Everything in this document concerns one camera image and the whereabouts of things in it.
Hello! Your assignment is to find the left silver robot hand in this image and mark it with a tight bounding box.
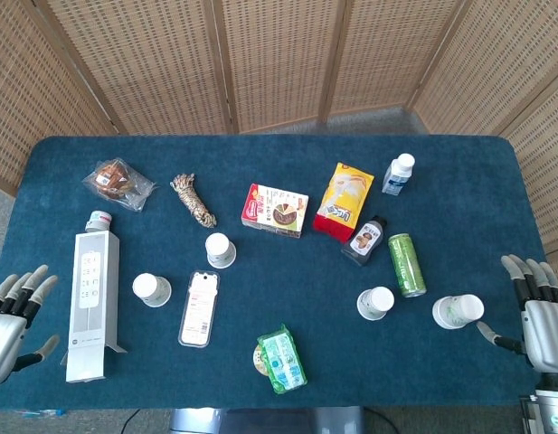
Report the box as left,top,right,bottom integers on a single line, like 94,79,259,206
0,264,61,389

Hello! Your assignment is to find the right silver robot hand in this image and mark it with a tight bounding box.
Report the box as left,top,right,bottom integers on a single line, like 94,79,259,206
476,253,558,374

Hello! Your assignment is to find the white floral paper cup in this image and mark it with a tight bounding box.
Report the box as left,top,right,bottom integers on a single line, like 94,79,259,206
356,286,396,322
204,231,238,269
431,293,486,330
132,272,173,308

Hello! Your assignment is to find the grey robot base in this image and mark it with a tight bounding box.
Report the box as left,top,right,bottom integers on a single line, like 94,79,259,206
168,405,365,434

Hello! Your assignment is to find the white power strip box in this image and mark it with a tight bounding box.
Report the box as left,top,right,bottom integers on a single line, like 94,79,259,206
60,229,128,384

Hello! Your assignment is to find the blue item on floor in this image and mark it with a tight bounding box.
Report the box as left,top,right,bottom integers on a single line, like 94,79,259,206
14,408,66,418

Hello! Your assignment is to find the green drink can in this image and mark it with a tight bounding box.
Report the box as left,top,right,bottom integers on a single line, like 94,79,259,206
387,232,428,298

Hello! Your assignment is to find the bread in clear bag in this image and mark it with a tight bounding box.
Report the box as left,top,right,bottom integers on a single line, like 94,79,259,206
81,156,157,212

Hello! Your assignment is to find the flat white blister pack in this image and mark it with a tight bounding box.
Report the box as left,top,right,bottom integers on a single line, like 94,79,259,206
177,269,221,348

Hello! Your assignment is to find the dark sauce squeeze bottle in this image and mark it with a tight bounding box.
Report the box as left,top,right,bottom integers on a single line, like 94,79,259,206
341,215,389,267

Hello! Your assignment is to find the white blue-labelled plastic bottle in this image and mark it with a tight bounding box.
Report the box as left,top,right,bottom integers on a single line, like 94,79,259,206
381,153,416,196

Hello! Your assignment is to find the yellow and red snack bag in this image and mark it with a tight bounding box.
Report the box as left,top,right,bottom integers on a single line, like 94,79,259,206
312,162,375,244

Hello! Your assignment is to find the blue table mat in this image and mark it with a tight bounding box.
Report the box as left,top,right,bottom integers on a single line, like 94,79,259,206
0,134,553,412

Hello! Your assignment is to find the round beige printed disc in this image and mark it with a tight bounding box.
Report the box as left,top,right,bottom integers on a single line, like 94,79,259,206
252,345,273,376

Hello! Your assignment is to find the green wrapped snack packet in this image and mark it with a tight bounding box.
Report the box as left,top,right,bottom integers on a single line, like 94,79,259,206
256,323,308,396

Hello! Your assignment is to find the red and white cake box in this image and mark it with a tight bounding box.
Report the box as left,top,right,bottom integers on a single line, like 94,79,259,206
241,183,310,239

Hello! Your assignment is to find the wicker folding screen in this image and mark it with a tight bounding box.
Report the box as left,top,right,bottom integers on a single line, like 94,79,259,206
0,0,558,290

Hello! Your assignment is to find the black floor cable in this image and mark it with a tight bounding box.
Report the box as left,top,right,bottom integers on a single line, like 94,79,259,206
119,408,142,434

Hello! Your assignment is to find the braided beige rope bundle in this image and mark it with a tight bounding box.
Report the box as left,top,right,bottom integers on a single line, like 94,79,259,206
170,173,218,229

